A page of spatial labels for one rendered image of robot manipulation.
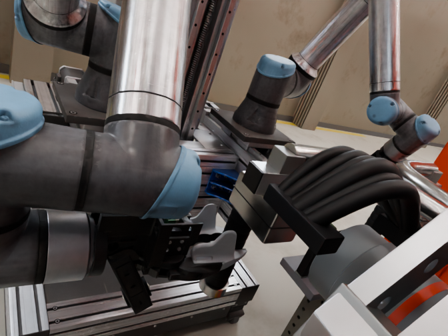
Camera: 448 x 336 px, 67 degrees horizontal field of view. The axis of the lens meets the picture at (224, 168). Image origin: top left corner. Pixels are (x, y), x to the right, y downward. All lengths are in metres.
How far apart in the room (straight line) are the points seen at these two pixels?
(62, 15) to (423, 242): 0.72
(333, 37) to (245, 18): 3.15
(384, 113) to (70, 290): 1.06
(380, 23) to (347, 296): 0.84
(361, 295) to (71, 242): 0.26
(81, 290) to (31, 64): 2.50
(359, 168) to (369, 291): 0.12
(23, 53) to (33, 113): 3.10
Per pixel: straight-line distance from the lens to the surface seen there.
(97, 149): 0.31
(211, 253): 0.45
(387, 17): 1.03
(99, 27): 0.84
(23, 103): 0.31
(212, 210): 0.48
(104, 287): 1.25
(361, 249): 0.52
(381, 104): 0.98
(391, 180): 0.34
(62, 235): 0.37
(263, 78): 1.09
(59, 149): 0.31
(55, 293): 1.23
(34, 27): 0.85
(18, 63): 3.42
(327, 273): 0.52
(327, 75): 5.08
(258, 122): 1.10
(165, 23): 0.37
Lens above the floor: 1.12
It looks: 23 degrees down
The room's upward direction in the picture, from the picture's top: 21 degrees clockwise
